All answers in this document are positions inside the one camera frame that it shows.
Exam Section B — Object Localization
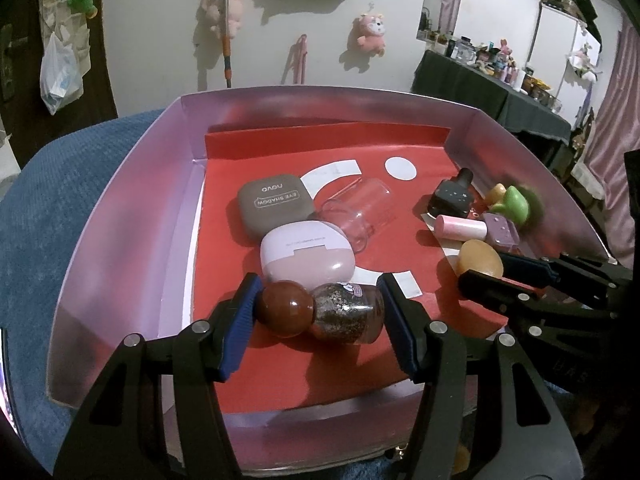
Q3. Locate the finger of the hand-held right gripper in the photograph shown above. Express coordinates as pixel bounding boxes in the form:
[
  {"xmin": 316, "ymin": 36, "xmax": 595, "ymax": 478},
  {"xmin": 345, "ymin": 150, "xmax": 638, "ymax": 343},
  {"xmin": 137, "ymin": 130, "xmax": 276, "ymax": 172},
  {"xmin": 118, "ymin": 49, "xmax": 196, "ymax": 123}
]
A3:
[
  {"xmin": 457, "ymin": 270, "xmax": 618, "ymax": 333},
  {"xmin": 500, "ymin": 251, "xmax": 636, "ymax": 306}
]

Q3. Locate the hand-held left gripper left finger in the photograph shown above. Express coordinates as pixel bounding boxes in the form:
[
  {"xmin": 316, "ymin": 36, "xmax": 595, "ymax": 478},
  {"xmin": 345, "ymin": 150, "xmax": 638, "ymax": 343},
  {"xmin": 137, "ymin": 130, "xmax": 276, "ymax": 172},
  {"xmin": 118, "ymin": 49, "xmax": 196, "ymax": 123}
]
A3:
[{"xmin": 52, "ymin": 272, "xmax": 265, "ymax": 480}]

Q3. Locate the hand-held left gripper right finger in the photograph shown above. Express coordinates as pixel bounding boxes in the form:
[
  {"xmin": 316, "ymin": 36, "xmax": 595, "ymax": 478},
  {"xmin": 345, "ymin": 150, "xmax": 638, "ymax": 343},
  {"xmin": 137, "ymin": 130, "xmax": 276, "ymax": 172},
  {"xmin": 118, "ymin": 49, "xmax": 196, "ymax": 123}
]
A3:
[{"xmin": 376, "ymin": 272, "xmax": 588, "ymax": 480}]

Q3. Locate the tan round bottle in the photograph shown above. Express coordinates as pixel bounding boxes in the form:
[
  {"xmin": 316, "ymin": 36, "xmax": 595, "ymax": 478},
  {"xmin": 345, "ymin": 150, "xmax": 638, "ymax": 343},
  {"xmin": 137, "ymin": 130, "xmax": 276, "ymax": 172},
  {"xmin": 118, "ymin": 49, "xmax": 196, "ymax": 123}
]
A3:
[{"xmin": 457, "ymin": 239, "xmax": 505, "ymax": 277}]

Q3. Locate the purple studded square bottle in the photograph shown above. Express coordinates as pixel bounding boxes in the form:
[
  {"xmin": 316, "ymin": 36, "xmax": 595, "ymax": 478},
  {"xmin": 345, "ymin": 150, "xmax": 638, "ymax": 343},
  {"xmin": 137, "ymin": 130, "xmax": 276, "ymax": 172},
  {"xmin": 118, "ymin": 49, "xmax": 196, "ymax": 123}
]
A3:
[{"xmin": 481, "ymin": 211, "xmax": 522, "ymax": 250}]

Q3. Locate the brown capped glitter bottle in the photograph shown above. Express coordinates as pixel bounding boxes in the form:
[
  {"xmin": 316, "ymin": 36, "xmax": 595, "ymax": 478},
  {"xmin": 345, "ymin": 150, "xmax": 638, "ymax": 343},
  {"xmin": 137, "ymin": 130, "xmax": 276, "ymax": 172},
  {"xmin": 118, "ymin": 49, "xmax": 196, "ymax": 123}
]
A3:
[{"xmin": 256, "ymin": 281, "xmax": 386, "ymax": 346}]

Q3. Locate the green hooded capybara toy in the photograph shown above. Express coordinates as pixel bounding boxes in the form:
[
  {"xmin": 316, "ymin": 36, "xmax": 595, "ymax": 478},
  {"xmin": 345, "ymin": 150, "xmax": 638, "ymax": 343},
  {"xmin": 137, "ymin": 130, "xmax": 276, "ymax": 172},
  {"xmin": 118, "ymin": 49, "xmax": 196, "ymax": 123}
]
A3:
[{"xmin": 486, "ymin": 182, "xmax": 546, "ymax": 233}]

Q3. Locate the pink lipstick tube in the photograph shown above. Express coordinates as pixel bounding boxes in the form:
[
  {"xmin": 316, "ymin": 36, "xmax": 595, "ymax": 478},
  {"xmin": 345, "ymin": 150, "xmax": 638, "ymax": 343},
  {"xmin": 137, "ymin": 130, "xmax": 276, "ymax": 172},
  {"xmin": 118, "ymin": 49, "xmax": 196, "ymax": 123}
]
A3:
[{"xmin": 434, "ymin": 213, "xmax": 488, "ymax": 241}]

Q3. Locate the pink compact case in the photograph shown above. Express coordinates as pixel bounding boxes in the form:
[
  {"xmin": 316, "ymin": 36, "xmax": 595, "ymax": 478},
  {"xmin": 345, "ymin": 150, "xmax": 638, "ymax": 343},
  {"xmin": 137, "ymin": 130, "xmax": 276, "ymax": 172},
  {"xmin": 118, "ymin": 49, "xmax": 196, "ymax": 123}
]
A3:
[{"xmin": 260, "ymin": 220, "xmax": 357, "ymax": 297}]

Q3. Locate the clear plastic cup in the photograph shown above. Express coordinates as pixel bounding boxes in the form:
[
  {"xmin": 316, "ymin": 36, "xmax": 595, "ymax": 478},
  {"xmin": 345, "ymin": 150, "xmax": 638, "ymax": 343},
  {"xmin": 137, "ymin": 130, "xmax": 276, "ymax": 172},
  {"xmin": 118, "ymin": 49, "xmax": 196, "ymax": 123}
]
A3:
[{"xmin": 320, "ymin": 176, "xmax": 393, "ymax": 253}]

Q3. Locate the pink box with red lining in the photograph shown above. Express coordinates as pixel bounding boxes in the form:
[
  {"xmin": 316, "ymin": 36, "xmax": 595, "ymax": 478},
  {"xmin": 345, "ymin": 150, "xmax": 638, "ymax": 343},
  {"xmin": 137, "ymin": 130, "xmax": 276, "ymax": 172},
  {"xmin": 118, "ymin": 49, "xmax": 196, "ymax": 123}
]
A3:
[{"xmin": 46, "ymin": 85, "xmax": 618, "ymax": 463}]

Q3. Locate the black dropper bottle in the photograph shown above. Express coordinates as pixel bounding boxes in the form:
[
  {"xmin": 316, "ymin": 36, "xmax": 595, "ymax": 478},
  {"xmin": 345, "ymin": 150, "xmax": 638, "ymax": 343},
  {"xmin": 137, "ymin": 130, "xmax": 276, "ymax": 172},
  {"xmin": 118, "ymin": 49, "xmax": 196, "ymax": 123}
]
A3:
[{"xmin": 427, "ymin": 167, "xmax": 476, "ymax": 218}]

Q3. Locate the grey eyeshadow case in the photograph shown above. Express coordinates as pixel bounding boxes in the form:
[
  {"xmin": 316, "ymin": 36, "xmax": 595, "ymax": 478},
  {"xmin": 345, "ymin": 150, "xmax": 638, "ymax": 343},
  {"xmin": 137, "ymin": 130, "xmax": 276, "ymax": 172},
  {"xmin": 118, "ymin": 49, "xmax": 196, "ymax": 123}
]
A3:
[{"xmin": 236, "ymin": 174, "xmax": 316, "ymax": 247}]

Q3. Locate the table with dark cloth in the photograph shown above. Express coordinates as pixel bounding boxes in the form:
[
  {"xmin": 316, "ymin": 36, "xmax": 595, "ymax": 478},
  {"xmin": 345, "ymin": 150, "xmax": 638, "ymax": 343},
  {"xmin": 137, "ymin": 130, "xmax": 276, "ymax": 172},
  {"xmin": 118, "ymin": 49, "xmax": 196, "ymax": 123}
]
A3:
[{"xmin": 410, "ymin": 49, "xmax": 573, "ymax": 143}]

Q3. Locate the pink curtain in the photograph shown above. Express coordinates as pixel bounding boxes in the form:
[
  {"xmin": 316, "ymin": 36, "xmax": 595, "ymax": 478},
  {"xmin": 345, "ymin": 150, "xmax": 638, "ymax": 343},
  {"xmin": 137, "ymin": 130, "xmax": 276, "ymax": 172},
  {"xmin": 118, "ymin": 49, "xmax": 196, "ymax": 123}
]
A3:
[{"xmin": 570, "ymin": 20, "xmax": 640, "ymax": 206}]

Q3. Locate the blue blanket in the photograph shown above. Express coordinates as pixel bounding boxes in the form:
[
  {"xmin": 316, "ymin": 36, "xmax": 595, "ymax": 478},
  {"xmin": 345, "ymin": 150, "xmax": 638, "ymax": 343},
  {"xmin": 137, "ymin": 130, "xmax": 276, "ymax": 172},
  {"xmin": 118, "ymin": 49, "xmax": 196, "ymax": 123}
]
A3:
[{"xmin": 0, "ymin": 107, "xmax": 416, "ymax": 480}]

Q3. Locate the row of cosmetics bottles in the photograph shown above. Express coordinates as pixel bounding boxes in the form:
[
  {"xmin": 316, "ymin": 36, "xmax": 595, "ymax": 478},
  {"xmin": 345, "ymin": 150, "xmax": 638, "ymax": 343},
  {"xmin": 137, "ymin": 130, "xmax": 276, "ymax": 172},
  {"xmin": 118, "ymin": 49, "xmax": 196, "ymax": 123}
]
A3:
[{"xmin": 417, "ymin": 30, "xmax": 563, "ymax": 111}]

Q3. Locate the white cabinet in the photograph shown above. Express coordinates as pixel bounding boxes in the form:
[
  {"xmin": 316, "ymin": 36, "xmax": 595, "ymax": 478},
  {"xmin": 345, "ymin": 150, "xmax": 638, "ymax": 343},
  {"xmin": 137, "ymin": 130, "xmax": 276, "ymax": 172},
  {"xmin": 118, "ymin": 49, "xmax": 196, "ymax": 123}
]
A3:
[{"xmin": 522, "ymin": 2, "xmax": 621, "ymax": 126}]

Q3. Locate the dark bag on cabinet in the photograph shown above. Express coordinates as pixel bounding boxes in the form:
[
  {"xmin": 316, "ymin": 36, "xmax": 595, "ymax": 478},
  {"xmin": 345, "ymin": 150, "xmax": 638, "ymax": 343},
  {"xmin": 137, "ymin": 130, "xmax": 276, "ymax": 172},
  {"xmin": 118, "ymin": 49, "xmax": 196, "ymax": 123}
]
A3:
[{"xmin": 541, "ymin": 0, "xmax": 613, "ymax": 26}]

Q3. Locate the pink hanging ornament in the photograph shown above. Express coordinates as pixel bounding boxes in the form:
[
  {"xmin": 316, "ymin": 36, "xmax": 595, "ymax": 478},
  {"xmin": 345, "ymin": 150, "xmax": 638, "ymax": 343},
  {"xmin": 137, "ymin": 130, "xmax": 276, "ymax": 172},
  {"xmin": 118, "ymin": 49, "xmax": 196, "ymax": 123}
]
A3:
[{"xmin": 285, "ymin": 34, "xmax": 308, "ymax": 86}]

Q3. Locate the pink bear plush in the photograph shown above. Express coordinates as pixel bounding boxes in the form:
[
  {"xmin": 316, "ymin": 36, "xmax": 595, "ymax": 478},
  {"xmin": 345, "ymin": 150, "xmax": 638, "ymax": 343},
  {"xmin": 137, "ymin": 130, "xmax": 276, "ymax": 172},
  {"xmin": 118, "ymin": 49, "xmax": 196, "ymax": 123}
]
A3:
[{"xmin": 352, "ymin": 12, "xmax": 388, "ymax": 58}]

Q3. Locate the dark brown door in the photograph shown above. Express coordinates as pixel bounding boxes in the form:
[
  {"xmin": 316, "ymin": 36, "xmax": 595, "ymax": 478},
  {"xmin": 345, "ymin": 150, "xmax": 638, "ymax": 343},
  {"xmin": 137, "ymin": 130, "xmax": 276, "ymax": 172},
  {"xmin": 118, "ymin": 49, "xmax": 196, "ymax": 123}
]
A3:
[{"xmin": 0, "ymin": 0, "xmax": 118, "ymax": 171}]

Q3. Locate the white plastic bag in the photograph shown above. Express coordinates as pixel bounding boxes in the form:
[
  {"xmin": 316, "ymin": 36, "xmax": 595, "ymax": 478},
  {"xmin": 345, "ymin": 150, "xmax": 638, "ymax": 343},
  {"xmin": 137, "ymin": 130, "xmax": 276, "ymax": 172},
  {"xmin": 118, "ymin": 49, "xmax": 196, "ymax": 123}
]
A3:
[{"xmin": 39, "ymin": 32, "xmax": 83, "ymax": 116}]

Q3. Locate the pale pink plush pig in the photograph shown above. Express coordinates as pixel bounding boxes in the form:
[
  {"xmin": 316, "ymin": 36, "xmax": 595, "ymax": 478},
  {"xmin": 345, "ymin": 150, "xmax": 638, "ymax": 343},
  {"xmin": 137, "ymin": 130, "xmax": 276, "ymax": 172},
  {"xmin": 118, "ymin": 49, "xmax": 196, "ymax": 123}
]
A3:
[{"xmin": 200, "ymin": 0, "xmax": 246, "ymax": 41}]

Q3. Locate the beige hanging organizer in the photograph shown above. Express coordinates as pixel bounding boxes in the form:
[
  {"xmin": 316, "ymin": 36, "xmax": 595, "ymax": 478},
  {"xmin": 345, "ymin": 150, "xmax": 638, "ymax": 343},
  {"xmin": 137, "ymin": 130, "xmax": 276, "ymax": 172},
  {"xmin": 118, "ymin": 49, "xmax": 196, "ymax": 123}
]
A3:
[{"xmin": 37, "ymin": 0, "xmax": 93, "ymax": 91}]

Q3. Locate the wall mirror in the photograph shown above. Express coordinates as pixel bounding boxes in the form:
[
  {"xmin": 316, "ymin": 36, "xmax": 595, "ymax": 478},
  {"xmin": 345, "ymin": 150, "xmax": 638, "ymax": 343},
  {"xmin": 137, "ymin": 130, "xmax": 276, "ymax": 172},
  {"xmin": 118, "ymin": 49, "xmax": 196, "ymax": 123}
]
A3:
[{"xmin": 416, "ymin": 0, "xmax": 468, "ymax": 46}]

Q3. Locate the orange handled stick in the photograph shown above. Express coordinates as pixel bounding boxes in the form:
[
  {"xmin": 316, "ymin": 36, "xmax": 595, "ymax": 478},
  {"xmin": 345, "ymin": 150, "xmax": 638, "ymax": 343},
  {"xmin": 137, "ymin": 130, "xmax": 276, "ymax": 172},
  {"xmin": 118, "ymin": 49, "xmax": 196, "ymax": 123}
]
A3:
[{"xmin": 220, "ymin": 0, "xmax": 236, "ymax": 89}]

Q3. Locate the metal door handle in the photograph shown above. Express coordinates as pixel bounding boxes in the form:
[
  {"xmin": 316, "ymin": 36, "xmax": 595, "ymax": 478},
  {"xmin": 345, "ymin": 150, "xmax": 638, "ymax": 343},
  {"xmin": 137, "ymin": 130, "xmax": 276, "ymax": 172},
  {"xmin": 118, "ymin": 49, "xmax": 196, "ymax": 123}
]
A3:
[{"xmin": 0, "ymin": 24, "xmax": 28, "ymax": 106}]

